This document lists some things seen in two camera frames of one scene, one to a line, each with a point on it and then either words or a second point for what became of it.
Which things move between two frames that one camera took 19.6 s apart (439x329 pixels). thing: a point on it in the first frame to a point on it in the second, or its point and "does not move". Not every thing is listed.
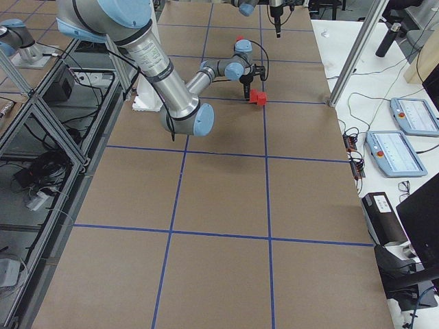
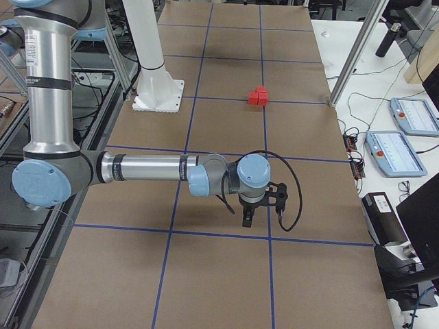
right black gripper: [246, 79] to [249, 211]
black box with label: [383, 221] does not move
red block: [254, 94] does not move
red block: [262, 96] does not move
